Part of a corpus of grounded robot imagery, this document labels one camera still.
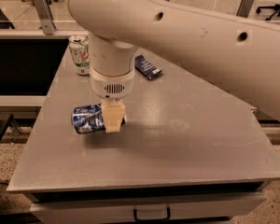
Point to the white green 7up can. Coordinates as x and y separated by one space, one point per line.
79 49

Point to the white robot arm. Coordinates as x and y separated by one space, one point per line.
238 55

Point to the left metal railing bracket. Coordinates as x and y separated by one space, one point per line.
44 14

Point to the right metal railing bracket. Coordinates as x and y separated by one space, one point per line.
244 8

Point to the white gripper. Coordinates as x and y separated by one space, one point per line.
112 87

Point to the blue pepsi can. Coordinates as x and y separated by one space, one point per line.
89 119

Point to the dark blue snack wrapper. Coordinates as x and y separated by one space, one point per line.
146 68

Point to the white drawer with black handle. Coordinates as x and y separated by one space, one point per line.
155 210

